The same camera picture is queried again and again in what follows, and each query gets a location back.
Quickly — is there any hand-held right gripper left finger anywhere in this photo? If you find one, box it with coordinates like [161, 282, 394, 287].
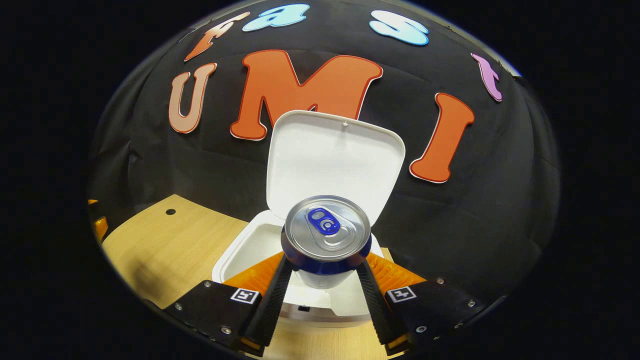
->
[162, 251, 296, 357]

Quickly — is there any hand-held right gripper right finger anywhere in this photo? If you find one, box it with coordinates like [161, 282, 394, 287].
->
[356, 252, 488, 357]

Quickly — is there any blue pop can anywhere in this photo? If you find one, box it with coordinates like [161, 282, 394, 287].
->
[280, 195, 373, 277]

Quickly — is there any white garbage bin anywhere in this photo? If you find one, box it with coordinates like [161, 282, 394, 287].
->
[211, 110, 406, 328]

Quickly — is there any wooden desktop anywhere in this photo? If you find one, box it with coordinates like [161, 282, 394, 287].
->
[101, 194, 401, 360]

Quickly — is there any black backdrop cloth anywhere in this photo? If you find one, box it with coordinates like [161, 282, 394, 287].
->
[87, 0, 561, 311]

